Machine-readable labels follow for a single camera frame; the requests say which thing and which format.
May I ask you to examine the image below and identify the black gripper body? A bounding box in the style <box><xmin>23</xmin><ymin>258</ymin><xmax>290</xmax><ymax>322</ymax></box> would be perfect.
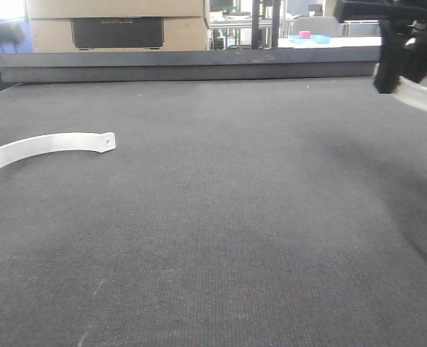
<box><xmin>334</xmin><ymin>1</ymin><xmax>427</xmax><ymax>25</ymax></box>

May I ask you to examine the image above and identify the small white pipe clamp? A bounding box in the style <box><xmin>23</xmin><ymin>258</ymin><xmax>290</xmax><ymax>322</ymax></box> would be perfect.
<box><xmin>390</xmin><ymin>77</ymin><xmax>427</xmax><ymax>112</ymax></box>

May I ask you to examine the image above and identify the large white curved pipe clamp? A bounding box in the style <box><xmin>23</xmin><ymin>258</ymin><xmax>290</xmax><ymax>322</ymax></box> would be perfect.
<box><xmin>0</xmin><ymin>132</ymin><xmax>116</xmax><ymax>169</ymax></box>

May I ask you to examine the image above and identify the dark grey table edge board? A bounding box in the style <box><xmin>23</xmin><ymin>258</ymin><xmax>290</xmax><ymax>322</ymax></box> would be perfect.
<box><xmin>0</xmin><ymin>46</ymin><xmax>379</xmax><ymax>83</ymax></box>

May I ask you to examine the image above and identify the cardboard box with black insert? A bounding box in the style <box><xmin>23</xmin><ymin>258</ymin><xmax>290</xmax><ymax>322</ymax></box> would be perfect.
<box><xmin>26</xmin><ymin>0</ymin><xmax>210</xmax><ymax>53</ymax></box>

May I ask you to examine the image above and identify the grey office chair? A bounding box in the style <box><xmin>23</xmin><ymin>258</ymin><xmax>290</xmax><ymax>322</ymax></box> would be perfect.
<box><xmin>290</xmin><ymin>17</ymin><xmax>342</xmax><ymax>37</ymax></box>

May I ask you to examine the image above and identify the light blue tray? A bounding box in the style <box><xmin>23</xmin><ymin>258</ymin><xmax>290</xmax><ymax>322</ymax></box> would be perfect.
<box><xmin>288</xmin><ymin>35</ymin><xmax>332</xmax><ymax>45</ymax></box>

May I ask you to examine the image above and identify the pink cube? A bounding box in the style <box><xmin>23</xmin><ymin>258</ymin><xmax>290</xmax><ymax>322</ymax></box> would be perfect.
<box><xmin>298</xmin><ymin>30</ymin><xmax>311</xmax><ymax>40</ymax></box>

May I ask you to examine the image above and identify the black vertical post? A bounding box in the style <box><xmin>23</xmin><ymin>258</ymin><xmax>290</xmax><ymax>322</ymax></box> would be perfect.
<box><xmin>251</xmin><ymin>0</ymin><xmax>285</xmax><ymax>50</ymax></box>

